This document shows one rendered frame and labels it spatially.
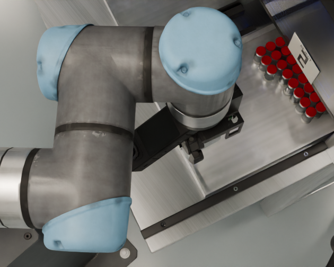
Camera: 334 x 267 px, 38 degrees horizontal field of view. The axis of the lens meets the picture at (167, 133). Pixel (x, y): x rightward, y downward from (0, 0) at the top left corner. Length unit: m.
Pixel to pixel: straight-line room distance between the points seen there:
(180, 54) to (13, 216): 0.20
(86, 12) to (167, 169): 0.40
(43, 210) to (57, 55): 0.14
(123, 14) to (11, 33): 1.14
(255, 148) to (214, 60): 0.58
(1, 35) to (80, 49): 1.75
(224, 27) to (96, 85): 0.12
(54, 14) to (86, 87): 0.70
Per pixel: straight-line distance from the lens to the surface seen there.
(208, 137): 0.63
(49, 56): 0.47
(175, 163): 0.98
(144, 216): 0.97
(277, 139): 1.01
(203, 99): 0.47
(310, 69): 0.92
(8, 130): 2.04
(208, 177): 0.98
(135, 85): 0.46
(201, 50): 0.43
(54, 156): 0.45
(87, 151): 0.43
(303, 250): 1.89
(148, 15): 1.10
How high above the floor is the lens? 1.84
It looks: 74 degrees down
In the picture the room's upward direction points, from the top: 8 degrees counter-clockwise
